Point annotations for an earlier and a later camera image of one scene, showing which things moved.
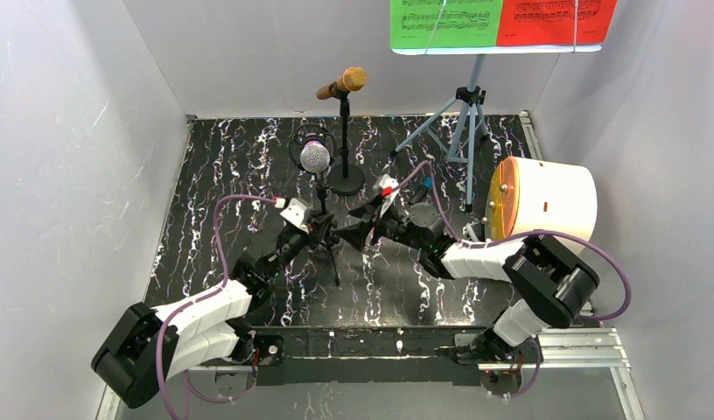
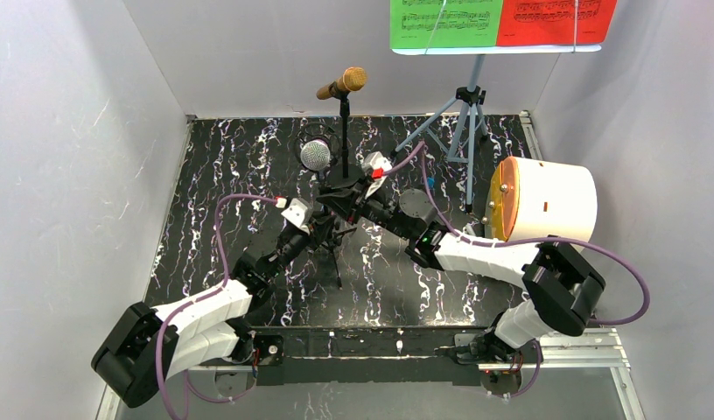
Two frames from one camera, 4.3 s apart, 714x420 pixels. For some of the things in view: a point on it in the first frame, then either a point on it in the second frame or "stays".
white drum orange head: x=527 y=195 stays
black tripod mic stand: x=311 y=147 stays
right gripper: x=375 y=230 → x=350 y=203
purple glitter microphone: x=315 y=157 stays
